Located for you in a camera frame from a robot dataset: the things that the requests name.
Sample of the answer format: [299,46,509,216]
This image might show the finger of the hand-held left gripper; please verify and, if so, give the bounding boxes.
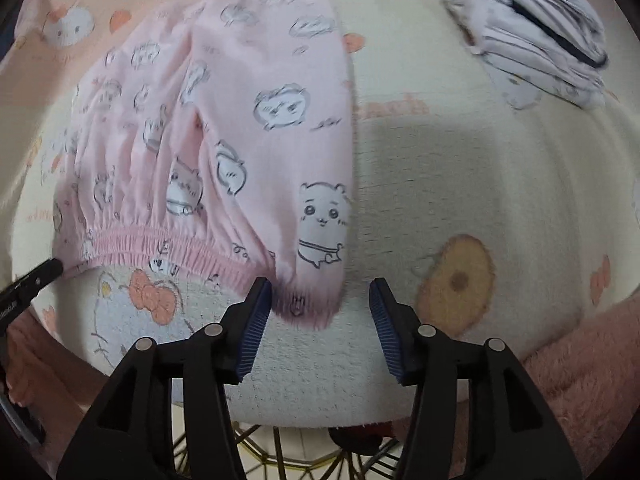
[0,257,66,313]

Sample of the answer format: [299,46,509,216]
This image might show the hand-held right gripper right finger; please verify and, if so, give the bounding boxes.
[368,278,584,480]

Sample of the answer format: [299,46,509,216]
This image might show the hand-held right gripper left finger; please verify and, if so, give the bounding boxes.
[56,276,273,480]

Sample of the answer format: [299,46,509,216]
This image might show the pink cartoon print pants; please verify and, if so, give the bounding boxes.
[50,0,358,328]

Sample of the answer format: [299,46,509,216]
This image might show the white striped clothes pile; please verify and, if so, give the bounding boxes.
[436,0,612,111]

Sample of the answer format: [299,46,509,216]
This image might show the cream cartoon printed blanket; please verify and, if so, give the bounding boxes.
[0,0,640,431]

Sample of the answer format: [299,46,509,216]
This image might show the gold wire frame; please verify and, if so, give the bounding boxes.
[172,402,403,480]

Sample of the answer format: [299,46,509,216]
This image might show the grey cable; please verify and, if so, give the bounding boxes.
[0,385,47,451]

